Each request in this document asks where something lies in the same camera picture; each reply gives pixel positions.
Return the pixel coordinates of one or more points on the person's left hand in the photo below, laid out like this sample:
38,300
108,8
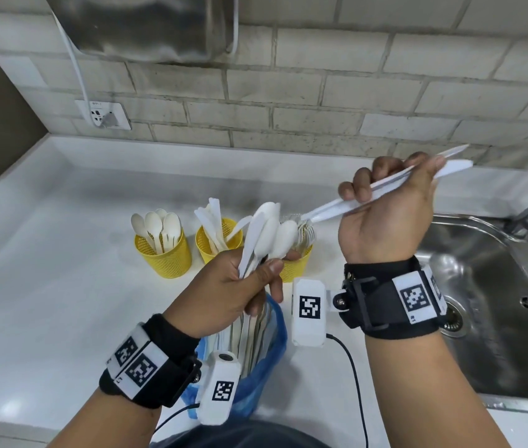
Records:
212,293

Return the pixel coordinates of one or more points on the person's right hand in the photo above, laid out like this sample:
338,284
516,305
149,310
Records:
385,228

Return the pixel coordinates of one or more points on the yellow mesh cup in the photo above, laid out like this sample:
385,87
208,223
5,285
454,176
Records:
299,270
205,249
170,265

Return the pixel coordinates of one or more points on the white plastic knife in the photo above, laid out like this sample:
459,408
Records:
240,223

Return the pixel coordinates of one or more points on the stack of white spoons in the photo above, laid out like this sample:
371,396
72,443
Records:
172,226

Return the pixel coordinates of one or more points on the stack of white knives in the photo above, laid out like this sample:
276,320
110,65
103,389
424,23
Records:
215,214

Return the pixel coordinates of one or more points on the blue plastic bag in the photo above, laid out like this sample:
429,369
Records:
279,340

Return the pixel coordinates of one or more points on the bundle of white knives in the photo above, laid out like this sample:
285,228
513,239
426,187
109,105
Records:
455,167

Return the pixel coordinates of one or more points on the person's right forearm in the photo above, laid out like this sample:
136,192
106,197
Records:
422,396

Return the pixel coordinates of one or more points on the person's dark shorts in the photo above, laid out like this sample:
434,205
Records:
245,436

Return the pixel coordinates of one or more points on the black right wristband with markers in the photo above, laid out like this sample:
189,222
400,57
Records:
390,303

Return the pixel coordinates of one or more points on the black wristband with markers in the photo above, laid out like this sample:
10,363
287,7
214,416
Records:
147,368
390,303

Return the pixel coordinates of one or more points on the black left wristband with markers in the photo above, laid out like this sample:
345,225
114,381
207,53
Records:
147,368

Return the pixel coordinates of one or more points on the stainless steel sink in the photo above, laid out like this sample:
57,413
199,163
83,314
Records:
502,321

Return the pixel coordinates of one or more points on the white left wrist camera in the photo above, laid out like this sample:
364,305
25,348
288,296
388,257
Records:
219,387

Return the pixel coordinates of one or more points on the white wall socket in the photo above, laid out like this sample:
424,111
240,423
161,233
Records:
85,114

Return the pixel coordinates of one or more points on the stainless steel wall appliance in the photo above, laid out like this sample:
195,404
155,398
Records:
142,23

